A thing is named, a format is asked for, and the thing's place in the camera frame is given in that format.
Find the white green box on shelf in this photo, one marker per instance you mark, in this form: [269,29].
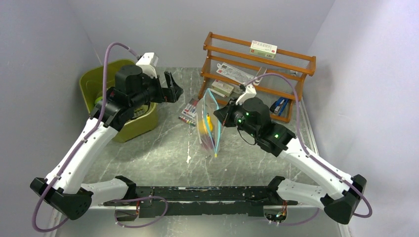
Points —
[264,50]

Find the orange wooden shelf rack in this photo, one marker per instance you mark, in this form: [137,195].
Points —
[236,53]

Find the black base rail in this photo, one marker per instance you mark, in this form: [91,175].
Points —
[183,201]

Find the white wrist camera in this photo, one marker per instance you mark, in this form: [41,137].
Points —
[147,63]
[248,90]

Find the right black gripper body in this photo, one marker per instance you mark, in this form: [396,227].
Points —
[238,113]

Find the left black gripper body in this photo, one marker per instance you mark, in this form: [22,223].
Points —
[152,91]

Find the clear zip bag blue zipper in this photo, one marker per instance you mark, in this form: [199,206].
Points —
[208,104]

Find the pack of coloured markers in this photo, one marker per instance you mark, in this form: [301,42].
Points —
[188,114]

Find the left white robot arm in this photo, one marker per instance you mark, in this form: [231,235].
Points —
[63,188]

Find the purple onion toy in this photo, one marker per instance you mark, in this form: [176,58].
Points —
[207,142]

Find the small white box lower shelf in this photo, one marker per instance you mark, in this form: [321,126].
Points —
[221,88]

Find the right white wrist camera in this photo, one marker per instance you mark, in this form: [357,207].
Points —
[248,90]

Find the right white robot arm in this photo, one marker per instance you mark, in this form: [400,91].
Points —
[336,192]

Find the yellow pear toy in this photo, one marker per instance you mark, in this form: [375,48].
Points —
[205,125]

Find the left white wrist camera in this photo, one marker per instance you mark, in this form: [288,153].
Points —
[147,63]

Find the green lime toy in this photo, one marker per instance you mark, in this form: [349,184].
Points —
[97,100]

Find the olive green plastic basket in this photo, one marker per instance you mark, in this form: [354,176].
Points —
[146,119]

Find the blue stapler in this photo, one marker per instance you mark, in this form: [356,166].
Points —
[278,106]

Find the flat white packaged item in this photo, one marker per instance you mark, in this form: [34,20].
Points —
[233,73]

